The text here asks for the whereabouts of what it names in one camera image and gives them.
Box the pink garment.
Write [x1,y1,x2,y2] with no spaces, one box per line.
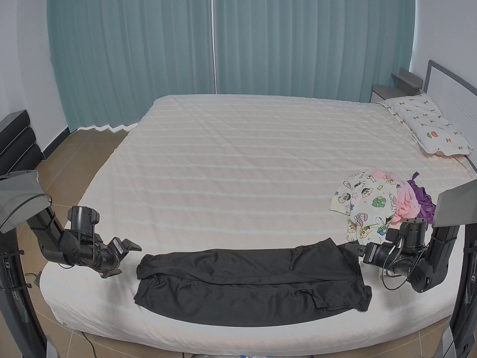
[373,170,422,223]

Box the bed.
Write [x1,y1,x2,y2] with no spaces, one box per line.
[39,60,477,356]

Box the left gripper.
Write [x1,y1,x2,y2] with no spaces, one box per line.
[93,237,143,279]

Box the black chest of drawers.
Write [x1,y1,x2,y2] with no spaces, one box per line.
[0,110,47,177]

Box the blue-green curtain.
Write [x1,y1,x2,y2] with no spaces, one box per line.
[46,0,217,133]
[211,0,416,103]

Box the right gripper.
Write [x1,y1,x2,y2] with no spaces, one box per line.
[345,241,396,266]

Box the white printed pyjama top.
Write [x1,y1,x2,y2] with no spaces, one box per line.
[329,172,401,244]

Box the grey bedside table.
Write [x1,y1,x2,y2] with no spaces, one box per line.
[371,67,424,104]

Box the white printed pillow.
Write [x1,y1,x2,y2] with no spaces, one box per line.
[377,95,472,157]

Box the black cable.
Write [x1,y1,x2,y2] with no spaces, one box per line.
[80,330,98,358]

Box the purple garment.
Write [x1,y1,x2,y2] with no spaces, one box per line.
[405,172,437,225]

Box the black T-shirt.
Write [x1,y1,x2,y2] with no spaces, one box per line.
[133,237,373,328]

